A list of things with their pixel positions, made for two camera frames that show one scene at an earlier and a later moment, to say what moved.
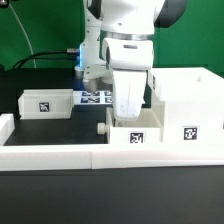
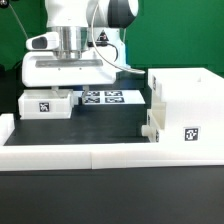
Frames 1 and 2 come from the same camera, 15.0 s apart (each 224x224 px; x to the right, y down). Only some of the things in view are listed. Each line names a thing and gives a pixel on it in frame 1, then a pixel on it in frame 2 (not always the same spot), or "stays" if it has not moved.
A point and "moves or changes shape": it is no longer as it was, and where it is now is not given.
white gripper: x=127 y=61 to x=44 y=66
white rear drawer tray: x=51 y=103 stays
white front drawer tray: x=149 y=128 moves or changes shape
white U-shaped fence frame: x=64 y=157 stays
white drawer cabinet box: x=192 y=104 stays
